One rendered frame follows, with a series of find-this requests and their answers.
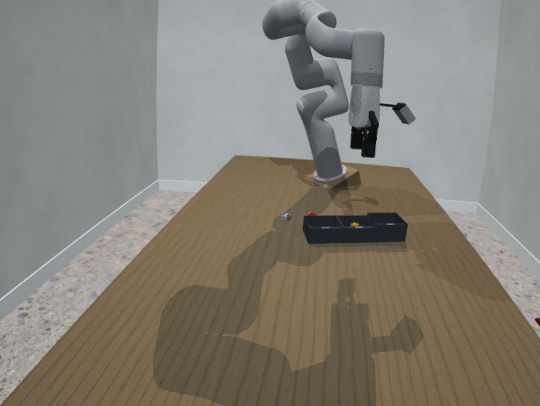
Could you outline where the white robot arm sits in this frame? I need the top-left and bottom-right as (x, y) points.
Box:
(262, 0), (385, 183)

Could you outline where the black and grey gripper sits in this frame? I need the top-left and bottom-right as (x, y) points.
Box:
(348, 83), (382, 158)

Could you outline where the dark grey rack of three bins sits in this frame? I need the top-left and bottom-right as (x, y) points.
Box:
(303, 213), (408, 244)

